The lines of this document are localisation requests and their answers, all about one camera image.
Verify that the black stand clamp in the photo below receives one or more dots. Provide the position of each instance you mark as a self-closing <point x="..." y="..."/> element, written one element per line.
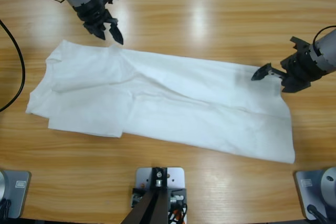
<point x="179" y="192"/>

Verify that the white t-shirt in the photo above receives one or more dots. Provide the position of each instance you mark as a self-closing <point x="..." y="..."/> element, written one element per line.
<point x="183" y="103"/>

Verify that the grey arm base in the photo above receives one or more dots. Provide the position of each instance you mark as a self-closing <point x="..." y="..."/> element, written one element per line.
<point x="307" y="184"/>
<point x="18" y="184"/>

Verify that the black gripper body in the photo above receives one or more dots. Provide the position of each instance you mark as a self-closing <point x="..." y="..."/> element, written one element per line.
<point x="299" y="72"/>
<point x="94" y="14"/>

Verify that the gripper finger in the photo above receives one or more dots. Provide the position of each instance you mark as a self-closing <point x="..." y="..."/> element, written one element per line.
<point x="262" y="73"/>
<point x="116" y="32"/>
<point x="99" y="31"/>

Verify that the white mounting block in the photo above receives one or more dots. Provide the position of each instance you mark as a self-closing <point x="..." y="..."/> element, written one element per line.
<point x="176" y="176"/>

